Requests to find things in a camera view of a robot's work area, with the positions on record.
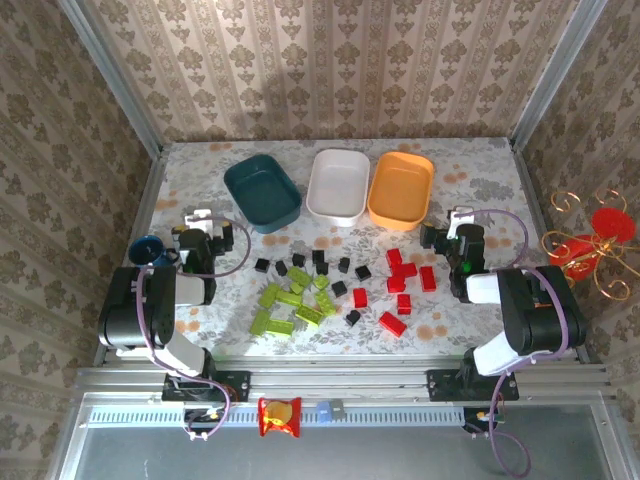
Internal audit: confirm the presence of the white plastic container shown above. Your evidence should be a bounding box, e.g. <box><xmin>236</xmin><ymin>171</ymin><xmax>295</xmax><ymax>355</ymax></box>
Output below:
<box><xmin>305</xmin><ymin>148</ymin><xmax>372</xmax><ymax>229</ymax></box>

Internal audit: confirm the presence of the aluminium table side rail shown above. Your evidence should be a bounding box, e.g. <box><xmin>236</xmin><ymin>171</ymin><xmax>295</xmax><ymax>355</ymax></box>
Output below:
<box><xmin>509</xmin><ymin>139</ymin><xmax>594</xmax><ymax>364</ymax></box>
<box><xmin>93</xmin><ymin>149</ymin><xmax>170</xmax><ymax>369</ymax></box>

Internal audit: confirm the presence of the aluminium frame post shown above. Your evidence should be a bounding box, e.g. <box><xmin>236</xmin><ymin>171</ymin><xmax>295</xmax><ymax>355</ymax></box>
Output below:
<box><xmin>55</xmin><ymin>0</ymin><xmax>165</xmax><ymax>157</ymax></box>
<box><xmin>510</xmin><ymin>0</ymin><xmax>610</xmax><ymax>149</ymax></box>

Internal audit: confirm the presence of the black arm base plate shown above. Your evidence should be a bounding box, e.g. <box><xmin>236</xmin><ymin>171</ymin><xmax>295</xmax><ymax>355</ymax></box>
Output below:
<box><xmin>426</xmin><ymin>368</ymin><xmax>520</xmax><ymax>403</ymax></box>
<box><xmin>160</xmin><ymin>369</ymin><xmax>251</xmax><ymax>403</ymax></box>

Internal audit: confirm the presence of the grey metal lower shelf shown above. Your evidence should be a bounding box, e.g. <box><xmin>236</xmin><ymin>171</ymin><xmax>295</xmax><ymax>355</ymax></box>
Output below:
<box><xmin>47</xmin><ymin>392</ymin><xmax>621</xmax><ymax>480</ymax></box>

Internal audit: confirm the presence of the floral table cover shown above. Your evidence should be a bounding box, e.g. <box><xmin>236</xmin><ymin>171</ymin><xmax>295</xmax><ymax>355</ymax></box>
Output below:
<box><xmin>117</xmin><ymin>139</ymin><xmax>581</xmax><ymax>359</ymax></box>

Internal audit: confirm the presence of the teal plastic container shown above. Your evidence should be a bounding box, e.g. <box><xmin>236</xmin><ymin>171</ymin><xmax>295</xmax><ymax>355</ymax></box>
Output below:
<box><xmin>223</xmin><ymin>153</ymin><xmax>303</xmax><ymax>235</ymax></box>

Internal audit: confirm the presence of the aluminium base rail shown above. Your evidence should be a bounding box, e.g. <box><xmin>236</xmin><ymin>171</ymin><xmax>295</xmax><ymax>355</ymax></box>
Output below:
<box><xmin>74</xmin><ymin>355</ymin><xmax>614</xmax><ymax>401</ymax></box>

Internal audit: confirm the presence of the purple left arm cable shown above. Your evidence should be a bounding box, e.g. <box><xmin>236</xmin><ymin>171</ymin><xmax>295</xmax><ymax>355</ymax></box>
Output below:
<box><xmin>134</xmin><ymin>214</ymin><xmax>251</xmax><ymax>444</ymax></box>

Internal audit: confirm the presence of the white slotted cable duct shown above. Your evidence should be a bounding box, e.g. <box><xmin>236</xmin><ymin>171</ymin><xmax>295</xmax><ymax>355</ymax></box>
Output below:
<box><xmin>78</xmin><ymin>402</ymin><xmax>469</xmax><ymax>429</ymax></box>

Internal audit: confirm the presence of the small wired connector board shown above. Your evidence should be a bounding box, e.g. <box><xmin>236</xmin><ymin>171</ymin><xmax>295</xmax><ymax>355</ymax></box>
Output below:
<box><xmin>462</xmin><ymin>407</ymin><xmax>506</xmax><ymax>431</ymax></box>
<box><xmin>183</xmin><ymin>405</ymin><xmax>227</xmax><ymax>425</ymax></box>

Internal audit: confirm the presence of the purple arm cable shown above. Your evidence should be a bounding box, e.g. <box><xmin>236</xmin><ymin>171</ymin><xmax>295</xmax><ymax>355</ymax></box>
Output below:
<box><xmin>134</xmin><ymin>214</ymin><xmax>251</xmax><ymax>444</ymax></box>
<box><xmin>467</xmin><ymin>208</ymin><xmax>571</xmax><ymax>479</ymax></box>

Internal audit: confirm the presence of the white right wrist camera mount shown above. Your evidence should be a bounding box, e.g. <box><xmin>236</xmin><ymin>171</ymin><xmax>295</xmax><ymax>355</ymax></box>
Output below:
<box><xmin>446</xmin><ymin>204</ymin><xmax>476</xmax><ymax>239</ymax></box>

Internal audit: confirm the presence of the red and gold ornament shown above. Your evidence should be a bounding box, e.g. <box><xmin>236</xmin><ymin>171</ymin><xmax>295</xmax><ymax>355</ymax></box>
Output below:
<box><xmin>541</xmin><ymin>188</ymin><xmax>640</xmax><ymax>302</ymax></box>

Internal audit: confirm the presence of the red snack bag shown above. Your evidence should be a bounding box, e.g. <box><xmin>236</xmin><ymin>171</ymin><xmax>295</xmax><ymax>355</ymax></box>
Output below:
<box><xmin>257</xmin><ymin>396</ymin><xmax>303</xmax><ymax>439</ymax></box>

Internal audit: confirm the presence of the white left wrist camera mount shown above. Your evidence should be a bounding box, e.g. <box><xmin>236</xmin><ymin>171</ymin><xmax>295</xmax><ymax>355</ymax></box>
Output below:
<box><xmin>183</xmin><ymin>209</ymin><xmax>214</xmax><ymax>232</ymax></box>

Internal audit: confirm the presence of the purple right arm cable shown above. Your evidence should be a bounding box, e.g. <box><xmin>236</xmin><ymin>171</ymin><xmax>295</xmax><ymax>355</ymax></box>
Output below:
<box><xmin>467</xmin><ymin>208</ymin><xmax>571</xmax><ymax>479</ymax></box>

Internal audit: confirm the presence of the orange plastic container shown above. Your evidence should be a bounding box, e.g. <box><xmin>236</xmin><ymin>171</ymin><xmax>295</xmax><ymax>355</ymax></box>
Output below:
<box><xmin>366</xmin><ymin>151</ymin><xmax>436</xmax><ymax>232</ymax></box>

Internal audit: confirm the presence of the dark blue enamel mug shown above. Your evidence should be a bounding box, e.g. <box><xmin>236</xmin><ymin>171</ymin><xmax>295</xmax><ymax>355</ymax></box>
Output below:
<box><xmin>127</xmin><ymin>234</ymin><xmax>180</xmax><ymax>269</ymax></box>

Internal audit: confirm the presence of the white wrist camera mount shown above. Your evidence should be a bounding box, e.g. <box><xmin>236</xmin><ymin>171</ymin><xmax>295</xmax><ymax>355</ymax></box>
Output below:
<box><xmin>183</xmin><ymin>209</ymin><xmax>214</xmax><ymax>232</ymax></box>
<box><xmin>446</xmin><ymin>204</ymin><xmax>476</xmax><ymax>239</ymax></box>

